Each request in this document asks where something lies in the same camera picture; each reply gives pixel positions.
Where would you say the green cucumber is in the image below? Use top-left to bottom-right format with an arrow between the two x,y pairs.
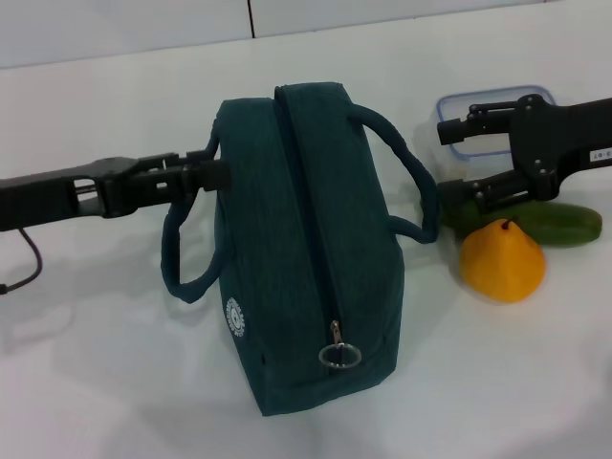
439,199 -> 603,250

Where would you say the yellow pear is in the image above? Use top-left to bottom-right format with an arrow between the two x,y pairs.
458,214 -> 548,304

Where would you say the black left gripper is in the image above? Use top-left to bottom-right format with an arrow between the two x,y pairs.
0,156 -> 141,234

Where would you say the clear container with blue lid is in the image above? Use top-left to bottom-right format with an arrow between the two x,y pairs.
427,84 -> 561,186

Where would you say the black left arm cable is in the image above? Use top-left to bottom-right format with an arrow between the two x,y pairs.
0,226 -> 46,295

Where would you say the dark teal fabric lunch bag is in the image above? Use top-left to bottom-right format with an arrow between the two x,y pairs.
159,81 -> 442,418

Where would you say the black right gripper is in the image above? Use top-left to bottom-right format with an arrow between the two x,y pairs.
436,94 -> 612,217

